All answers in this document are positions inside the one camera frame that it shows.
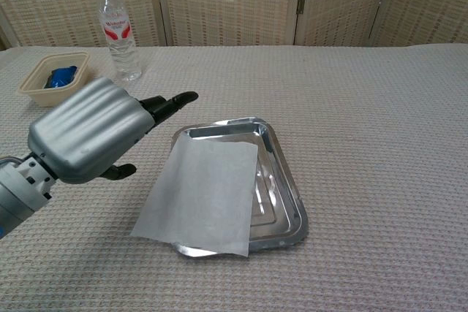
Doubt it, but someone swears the white parchment paper sheet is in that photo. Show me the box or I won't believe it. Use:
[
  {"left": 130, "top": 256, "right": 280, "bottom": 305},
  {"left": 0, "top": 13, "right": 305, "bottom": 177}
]
[{"left": 130, "top": 134, "right": 260, "bottom": 259}]

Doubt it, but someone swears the blue plastic packet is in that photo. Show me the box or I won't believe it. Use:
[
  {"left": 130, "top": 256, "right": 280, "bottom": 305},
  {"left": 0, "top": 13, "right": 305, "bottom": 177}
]
[{"left": 43, "top": 65, "right": 78, "bottom": 90}]

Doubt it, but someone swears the clear plastic water bottle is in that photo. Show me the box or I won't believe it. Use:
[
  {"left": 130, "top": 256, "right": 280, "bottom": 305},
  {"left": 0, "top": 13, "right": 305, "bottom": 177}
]
[{"left": 94, "top": 0, "right": 143, "bottom": 83}]

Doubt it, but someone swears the silver metal tray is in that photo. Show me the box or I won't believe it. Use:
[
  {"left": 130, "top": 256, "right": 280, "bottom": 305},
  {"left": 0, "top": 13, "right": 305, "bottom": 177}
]
[{"left": 171, "top": 117, "right": 309, "bottom": 258}]

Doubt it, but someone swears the beige tray with blue item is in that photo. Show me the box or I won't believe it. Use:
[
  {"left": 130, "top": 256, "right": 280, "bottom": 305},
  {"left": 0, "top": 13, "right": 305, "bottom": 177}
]
[{"left": 18, "top": 51, "right": 91, "bottom": 108}]

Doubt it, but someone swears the beige woven tablecloth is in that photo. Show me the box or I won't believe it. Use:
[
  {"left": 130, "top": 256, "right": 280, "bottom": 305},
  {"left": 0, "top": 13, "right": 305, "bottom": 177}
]
[{"left": 0, "top": 44, "right": 468, "bottom": 312}]

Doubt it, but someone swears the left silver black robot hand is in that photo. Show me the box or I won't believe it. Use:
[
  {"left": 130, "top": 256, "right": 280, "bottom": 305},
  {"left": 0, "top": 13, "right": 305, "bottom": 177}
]
[{"left": 27, "top": 77, "right": 200, "bottom": 185}]

